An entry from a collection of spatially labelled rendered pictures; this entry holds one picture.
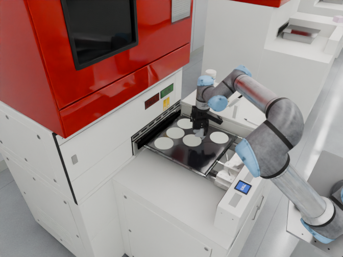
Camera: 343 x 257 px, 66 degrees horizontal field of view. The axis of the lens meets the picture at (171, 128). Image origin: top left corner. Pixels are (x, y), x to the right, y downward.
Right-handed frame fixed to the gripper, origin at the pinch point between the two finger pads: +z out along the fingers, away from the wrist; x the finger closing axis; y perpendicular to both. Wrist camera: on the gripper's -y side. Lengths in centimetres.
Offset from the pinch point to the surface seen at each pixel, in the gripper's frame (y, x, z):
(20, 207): 133, -39, 91
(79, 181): 60, 26, -3
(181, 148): 12.9, 6.0, 1.3
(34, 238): 114, -9, 91
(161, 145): 23.2, 2.4, 1.3
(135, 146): 36.6, 2.9, 0.0
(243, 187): -6.9, 39.6, -5.2
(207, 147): -0.9, 6.9, 1.4
